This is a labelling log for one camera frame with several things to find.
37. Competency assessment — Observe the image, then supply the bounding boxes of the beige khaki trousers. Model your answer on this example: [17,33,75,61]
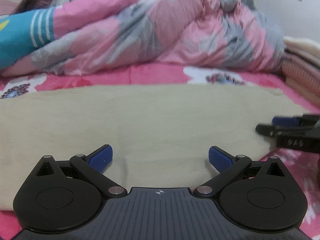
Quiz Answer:
[1,85,305,210]

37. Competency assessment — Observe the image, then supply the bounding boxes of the stack of folded clothes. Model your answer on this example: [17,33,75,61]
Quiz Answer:
[281,36,319,106]

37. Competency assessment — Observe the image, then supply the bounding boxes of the pink floral fleece bedsheet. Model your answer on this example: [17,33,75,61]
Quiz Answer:
[1,63,319,239]

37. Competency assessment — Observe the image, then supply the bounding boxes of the pink grey floral duvet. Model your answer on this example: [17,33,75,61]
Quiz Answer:
[1,0,285,76]

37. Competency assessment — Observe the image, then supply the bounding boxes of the blue pink striped pillow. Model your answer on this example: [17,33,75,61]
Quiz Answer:
[1,0,139,69]

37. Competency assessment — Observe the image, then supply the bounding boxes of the pink white padded headboard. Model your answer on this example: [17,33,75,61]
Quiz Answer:
[0,0,18,19]

